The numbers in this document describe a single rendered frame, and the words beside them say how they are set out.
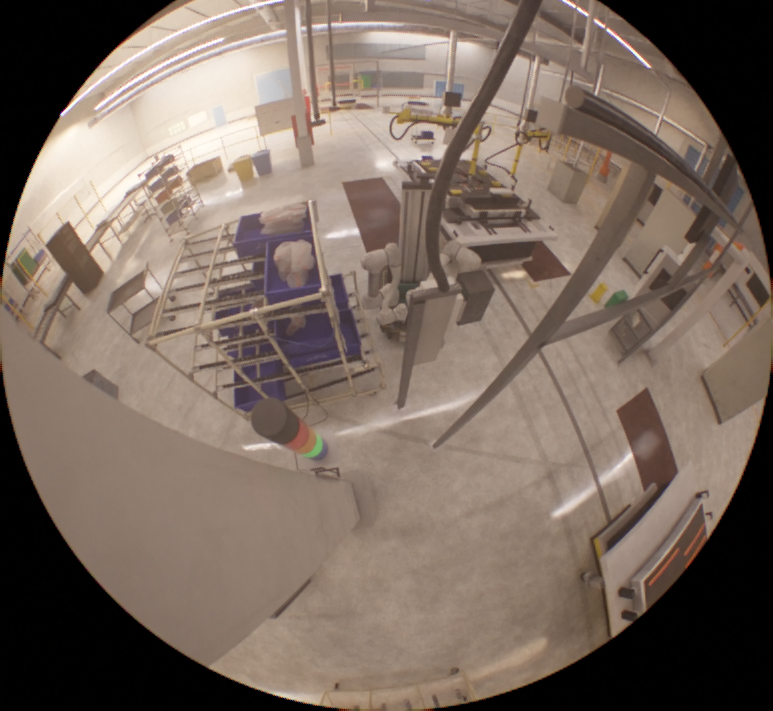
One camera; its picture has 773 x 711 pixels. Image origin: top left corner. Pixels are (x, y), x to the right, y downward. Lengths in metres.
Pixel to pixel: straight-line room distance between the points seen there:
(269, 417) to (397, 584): 2.55
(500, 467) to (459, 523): 0.70
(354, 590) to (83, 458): 2.75
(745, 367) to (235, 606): 6.80
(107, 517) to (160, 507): 0.06
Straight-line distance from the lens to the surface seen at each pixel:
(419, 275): 2.69
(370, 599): 2.90
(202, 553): 0.32
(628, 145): 0.50
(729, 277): 4.62
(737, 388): 6.85
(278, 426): 0.39
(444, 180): 0.91
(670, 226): 6.65
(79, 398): 0.23
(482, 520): 2.82
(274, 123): 10.98
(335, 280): 2.65
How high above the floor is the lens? 2.63
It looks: 55 degrees down
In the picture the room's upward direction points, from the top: straight up
